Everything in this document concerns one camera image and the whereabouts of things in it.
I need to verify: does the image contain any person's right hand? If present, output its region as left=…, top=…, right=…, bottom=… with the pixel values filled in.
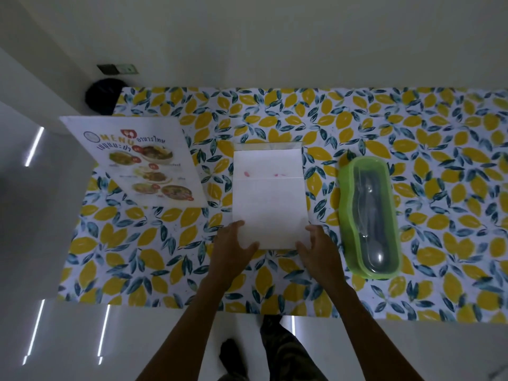
left=295, top=224, right=350, bottom=294

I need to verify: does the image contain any person's left hand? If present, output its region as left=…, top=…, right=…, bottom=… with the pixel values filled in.
left=207, top=220, right=261, bottom=293

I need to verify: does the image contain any Chinese food menu stand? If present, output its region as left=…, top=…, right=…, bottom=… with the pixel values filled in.
left=231, top=141, right=312, bottom=251

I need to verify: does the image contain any Thai food menu stand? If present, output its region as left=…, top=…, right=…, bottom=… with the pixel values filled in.
left=59, top=115, right=207, bottom=208

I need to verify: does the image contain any person's right forearm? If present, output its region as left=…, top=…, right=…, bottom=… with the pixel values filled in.
left=317, top=283, right=426, bottom=381

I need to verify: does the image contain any person's left forearm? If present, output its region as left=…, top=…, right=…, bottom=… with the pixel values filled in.
left=134, top=281, right=240, bottom=381

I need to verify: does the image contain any person's dark trouser leg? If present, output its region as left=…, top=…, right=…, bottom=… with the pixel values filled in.
left=259, top=314, right=329, bottom=381

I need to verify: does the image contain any person's dark shoe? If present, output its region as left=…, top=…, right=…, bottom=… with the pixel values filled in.
left=219, top=338, right=249, bottom=381

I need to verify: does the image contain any green cutlery box clear lid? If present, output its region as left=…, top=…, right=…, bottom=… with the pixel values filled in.
left=337, top=156, right=404, bottom=280

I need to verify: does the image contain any metal spoon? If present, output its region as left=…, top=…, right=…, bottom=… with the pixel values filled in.
left=358, top=171, right=388, bottom=273

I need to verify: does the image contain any lemon patterned tablecloth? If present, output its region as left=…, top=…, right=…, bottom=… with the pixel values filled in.
left=57, top=86, right=508, bottom=324

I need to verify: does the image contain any black trash bin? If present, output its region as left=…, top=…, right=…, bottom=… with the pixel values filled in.
left=85, top=78, right=124, bottom=116

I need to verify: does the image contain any dark wall socket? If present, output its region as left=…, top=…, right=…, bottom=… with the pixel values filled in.
left=96, top=63, right=139, bottom=76

